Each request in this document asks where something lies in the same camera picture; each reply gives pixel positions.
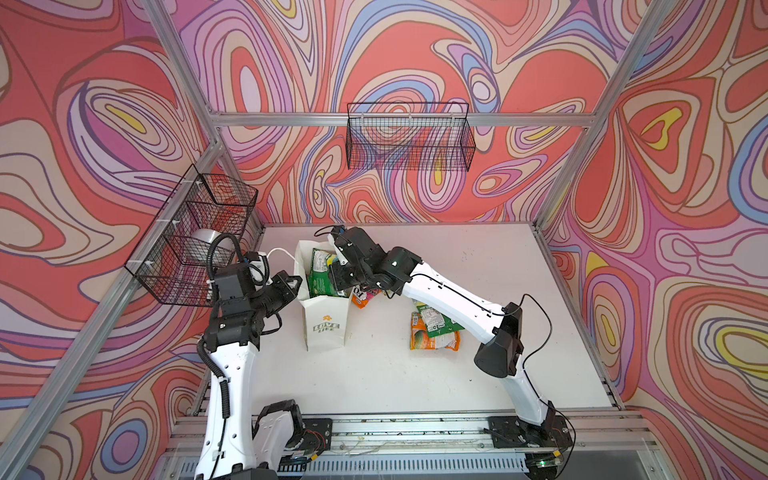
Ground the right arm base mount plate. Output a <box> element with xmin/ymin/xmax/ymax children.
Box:
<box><xmin>482</xmin><ymin>416</ymin><xmax>542</xmax><ymax>449</ymax></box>

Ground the black wire basket wall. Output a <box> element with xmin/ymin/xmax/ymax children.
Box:
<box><xmin>124</xmin><ymin>166</ymin><xmax>258</xmax><ymax>307</ymax></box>
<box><xmin>345</xmin><ymin>100</ymin><xmax>476</xmax><ymax>172</ymax></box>

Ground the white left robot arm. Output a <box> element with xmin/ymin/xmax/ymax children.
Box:
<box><xmin>194</xmin><ymin>233</ymin><xmax>305</xmax><ymax>479</ymax></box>

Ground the white paper bag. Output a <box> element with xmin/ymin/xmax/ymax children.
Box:
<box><xmin>267</xmin><ymin>240</ymin><xmax>351</xmax><ymax>352</ymax></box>

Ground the aluminium frame post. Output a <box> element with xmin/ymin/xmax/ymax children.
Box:
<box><xmin>532</xmin><ymin>0</ymin><xmax>677</xmax><ymax>234</ymax></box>

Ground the green snack bag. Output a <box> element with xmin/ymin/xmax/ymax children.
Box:
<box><xmin>415</xmin><ymin>301</ymin><xmax>464</xmax><ymax>338</ymax></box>
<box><xmin>308</xmin><ymin>248</ymin><xmax>349</xmax><ymax>298</ymax></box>

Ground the black wire basket back wall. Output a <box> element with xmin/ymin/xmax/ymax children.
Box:
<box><xmin>345</xmin><ymin>100</ymin><xmax>476</xmax><ymax>172</ymax></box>

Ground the red Fox's candy bag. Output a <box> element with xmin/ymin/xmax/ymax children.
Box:
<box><xmin>350</xmin><ymin>286</ymin><xmax>381</xmax><ymax>309</ymax></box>

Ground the silver tape roll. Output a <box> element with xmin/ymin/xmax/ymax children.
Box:
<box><xmin>192</xmin><ymin>228</ymin><xmax>234</xmax><ymax>251</ymax></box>

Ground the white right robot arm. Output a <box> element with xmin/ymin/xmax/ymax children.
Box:
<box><xmin>314</xmin><ymin>225</ymin><xmax>575</xmax><ymax>447</ymax></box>

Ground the black wire basket left wall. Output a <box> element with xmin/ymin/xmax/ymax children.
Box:
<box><xmin>124</xmin><ymin>166</ymin><xmax>258</xmax><ymax>307</ymax></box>

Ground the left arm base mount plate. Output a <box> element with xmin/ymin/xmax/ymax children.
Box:
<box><xmin>283</xmin><ymin>417</ymin><xmax>333</xmax><ymax>456</ymax></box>

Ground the orange snack bag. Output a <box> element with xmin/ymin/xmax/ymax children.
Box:
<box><xmin>410</xmin><ymin>312</ymin><xmax>461</xmax><ymax>351</ymax></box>

